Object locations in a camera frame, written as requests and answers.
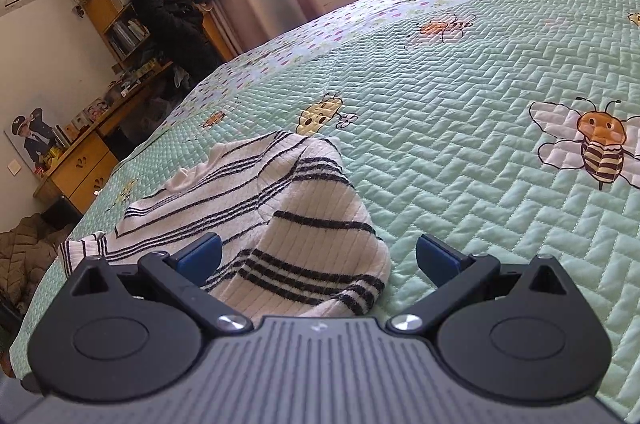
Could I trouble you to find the wall poster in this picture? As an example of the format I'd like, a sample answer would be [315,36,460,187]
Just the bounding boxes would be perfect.
[5,106,64,178]

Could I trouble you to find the brown quilted jacket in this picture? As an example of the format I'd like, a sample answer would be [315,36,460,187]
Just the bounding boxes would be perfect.
[0,210,77,316]

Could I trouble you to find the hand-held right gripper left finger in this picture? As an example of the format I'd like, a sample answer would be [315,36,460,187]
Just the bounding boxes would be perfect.
[65,232,253,339]

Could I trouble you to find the green quilted bee bedspread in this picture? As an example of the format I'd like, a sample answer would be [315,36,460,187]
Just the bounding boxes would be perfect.
[10,0,640,405]

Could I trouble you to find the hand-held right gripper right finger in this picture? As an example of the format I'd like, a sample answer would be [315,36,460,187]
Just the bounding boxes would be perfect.
[387,234,581,338]

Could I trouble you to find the white black-striped sweater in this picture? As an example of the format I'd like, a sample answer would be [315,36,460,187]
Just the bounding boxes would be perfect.
[57,130,392,318]

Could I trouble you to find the wooden desk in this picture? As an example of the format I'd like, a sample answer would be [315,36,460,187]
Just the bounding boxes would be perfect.
[34,58,175,216]

